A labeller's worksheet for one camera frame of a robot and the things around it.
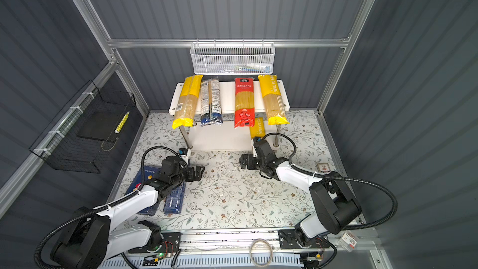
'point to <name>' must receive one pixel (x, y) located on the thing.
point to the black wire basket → (80, 139)
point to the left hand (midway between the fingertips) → (197, 168)
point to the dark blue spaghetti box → (135, 182)
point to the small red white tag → (348, 241)
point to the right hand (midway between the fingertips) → (249, 159)
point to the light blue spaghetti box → (173, 203)
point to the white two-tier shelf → (224, 137)
